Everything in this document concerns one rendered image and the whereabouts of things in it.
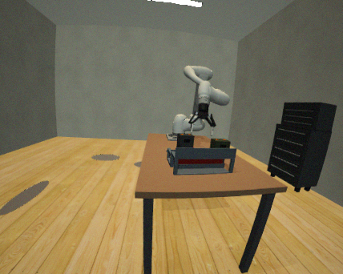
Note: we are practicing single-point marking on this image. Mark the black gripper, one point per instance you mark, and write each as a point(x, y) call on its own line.
point(203, 114)

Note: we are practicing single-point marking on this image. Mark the grey metal shelf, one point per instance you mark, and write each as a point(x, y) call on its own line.
point(200, 153)

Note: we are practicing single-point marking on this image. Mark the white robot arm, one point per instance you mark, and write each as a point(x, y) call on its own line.
point(206, 93)

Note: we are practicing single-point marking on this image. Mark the dark green case with orange latches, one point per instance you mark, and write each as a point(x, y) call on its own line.
point(219, 143)

